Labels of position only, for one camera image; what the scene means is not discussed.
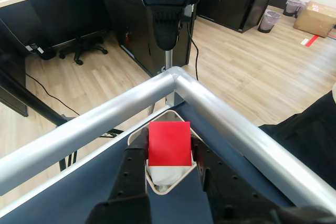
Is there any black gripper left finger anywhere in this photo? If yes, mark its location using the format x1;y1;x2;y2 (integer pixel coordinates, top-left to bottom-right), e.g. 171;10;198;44
86;128;151;224

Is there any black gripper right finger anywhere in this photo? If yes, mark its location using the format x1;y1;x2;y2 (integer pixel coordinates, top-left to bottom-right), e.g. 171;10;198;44
190;133;279;224

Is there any red cube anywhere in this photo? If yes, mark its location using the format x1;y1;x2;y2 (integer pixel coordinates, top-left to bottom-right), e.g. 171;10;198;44
148;121;192;167

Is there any beige box with white rim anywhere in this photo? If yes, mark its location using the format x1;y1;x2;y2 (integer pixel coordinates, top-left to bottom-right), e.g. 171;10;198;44
127;110;204;196

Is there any brown cardboard box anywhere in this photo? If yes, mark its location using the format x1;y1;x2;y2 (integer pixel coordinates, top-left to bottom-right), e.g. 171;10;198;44
293;0;336;39

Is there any black cloth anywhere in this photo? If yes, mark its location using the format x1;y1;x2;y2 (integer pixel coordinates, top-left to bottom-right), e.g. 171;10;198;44
258;84;336;204

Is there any silver webcam pole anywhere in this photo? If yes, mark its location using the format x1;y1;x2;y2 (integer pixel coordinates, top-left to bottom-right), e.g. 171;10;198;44
163;48;174;74

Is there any black desk with beige top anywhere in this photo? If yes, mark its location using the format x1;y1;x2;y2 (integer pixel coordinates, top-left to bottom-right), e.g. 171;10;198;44
0;0;197;126

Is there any red floor tape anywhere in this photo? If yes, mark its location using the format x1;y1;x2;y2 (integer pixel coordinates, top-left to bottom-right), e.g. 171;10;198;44
305;34;320;48

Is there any mesh trash bin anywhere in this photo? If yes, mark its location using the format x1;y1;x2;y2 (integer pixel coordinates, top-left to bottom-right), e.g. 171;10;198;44
257;8;282;34
282;0;302;17

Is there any black office chair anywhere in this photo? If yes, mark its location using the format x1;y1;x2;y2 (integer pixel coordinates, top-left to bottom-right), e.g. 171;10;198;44
26;0;109;66

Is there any silver metal frame rail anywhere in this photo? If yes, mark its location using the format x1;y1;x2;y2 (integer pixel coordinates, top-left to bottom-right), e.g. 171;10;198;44
0;66;336;217

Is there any black floor cable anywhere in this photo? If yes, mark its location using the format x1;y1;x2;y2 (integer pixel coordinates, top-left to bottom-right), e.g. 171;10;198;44
25;73;80;116

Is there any black webcam cable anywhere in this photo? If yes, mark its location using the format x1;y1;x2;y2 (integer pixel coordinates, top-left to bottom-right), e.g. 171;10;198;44
186;5;201;81

